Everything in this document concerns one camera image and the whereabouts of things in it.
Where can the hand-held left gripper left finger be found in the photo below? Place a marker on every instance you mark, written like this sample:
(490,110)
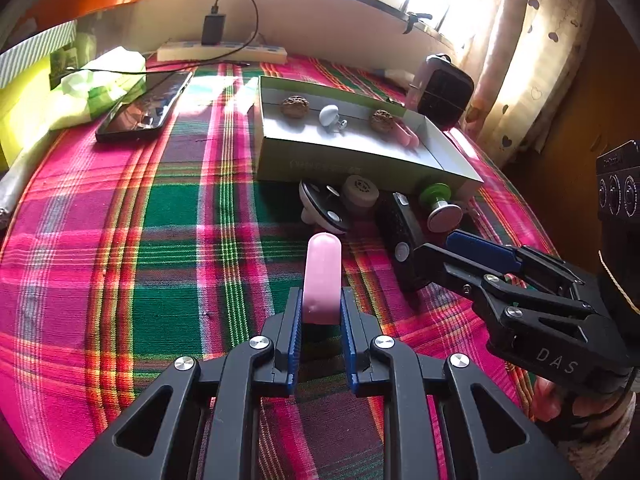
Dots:
(295,340)

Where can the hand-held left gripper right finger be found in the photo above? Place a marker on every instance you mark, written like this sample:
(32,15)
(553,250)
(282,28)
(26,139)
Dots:
(348,340)

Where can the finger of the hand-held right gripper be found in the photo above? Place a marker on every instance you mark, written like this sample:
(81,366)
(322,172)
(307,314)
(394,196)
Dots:
(450,270)
(485,252)

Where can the green and white spool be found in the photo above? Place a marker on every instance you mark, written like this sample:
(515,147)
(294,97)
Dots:
(445,217)

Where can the black rectangular device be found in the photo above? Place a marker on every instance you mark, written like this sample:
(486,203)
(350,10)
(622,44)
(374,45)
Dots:
(400,230)

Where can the pink rounded case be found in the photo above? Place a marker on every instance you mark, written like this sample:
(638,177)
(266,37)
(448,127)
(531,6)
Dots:
(324,270)

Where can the grey round device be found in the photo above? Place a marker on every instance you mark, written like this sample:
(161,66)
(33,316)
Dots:
(360,190)

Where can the black round massager white dots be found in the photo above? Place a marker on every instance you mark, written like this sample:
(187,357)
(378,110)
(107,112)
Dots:
(325,207)

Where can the pink handheld device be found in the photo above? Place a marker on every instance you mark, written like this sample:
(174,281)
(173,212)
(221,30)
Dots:
(407,135)

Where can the green and white cardboard box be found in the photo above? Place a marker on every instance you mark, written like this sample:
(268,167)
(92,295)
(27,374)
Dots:
(350,160)

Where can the brown walnut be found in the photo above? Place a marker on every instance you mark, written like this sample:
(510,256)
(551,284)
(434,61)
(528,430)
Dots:
(382,121)
(295,107)

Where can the white mushroom-shaped knob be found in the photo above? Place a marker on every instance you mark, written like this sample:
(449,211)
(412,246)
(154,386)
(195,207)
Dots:
(330,116)

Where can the person's right hand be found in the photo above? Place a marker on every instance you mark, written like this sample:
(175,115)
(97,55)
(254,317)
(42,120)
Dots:
(547,400)

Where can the small grey fan heater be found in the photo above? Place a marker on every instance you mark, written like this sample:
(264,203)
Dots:
(445,92)

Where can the plaid cloth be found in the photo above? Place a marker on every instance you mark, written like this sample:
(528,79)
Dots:
(125,260)

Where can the heart print curtain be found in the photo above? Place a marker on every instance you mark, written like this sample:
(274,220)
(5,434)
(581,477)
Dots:
(525,60)

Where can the black window clamp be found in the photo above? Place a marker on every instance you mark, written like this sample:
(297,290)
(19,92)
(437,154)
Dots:
(411,22)

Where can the black smartphone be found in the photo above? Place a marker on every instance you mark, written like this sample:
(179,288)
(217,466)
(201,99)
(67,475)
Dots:
(140,110)

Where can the white power strip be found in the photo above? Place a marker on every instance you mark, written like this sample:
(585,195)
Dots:
(180,52)

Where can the white paper sheet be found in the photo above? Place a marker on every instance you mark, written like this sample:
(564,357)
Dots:
(15,185)

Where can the black charger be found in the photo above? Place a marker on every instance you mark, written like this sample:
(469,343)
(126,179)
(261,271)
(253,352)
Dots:
(213,30)

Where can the green and white plastic bag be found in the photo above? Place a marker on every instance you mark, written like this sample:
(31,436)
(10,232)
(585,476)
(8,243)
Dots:
(100,80)

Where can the yellow cardboard box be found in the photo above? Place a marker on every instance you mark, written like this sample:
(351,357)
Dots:
(20,110)

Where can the green packet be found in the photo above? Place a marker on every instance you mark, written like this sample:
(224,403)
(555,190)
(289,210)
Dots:
(67,60)

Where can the green striped box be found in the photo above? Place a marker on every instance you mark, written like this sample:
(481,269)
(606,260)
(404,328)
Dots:
(40,47)

